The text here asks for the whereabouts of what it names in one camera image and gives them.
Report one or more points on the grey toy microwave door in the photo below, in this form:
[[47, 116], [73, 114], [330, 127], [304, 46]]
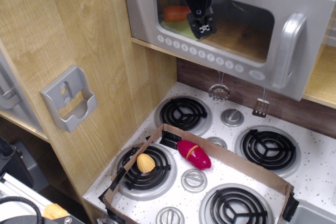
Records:
[[273, 44]]

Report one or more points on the light green plastic plate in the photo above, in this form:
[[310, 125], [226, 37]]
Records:
[[180, 27]]

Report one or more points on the orange toy carrot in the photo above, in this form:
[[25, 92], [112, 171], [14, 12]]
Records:
[[175, 13]]

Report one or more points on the hanging round clear strainer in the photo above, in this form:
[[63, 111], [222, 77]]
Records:
[[219, 92]]

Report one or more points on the back left black burner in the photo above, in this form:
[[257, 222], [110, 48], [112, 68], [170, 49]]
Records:
[[184, 113]]

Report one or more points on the black burner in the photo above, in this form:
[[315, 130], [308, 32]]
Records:
[[233, 205], [269, 149], [184, 113], [134, 179]]

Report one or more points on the back grey stove knob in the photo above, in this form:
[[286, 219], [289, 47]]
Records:
[[232, 118]]

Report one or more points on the hanging silver toy spatula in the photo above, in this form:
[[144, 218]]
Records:
[[261, 106]]

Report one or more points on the brown cardboard barrier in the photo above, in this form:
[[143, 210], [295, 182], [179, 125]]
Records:
[[177, 177]]

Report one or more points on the middle small grey stove knob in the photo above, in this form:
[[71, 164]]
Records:
[[218, 141]]

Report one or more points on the red toy sweet potato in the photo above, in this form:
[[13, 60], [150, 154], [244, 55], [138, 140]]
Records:
[[194, 154]]

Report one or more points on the back right black burner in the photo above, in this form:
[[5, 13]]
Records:
[[269, 149]]

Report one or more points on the yellow toy corn piece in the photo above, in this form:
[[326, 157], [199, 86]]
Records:
[[145, 163]]

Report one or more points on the centre grey stove knob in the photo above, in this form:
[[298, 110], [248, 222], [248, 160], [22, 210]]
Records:
[[194, 180]]

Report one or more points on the front left black burner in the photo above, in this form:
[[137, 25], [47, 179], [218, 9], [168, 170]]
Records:
[[134, 179]]

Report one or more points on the front right black burner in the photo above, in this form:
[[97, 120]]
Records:
[[233, 205]]

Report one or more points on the front grey stove knob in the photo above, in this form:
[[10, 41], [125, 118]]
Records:
[[170, 215]]

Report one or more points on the orange toy food piece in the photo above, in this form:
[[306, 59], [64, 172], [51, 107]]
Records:
[[54, 211]]

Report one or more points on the grey wall phone holder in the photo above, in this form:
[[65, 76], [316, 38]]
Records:
[[64, 89]]

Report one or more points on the grey cabinet door handle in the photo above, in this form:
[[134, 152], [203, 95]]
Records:
[[9, 101]]

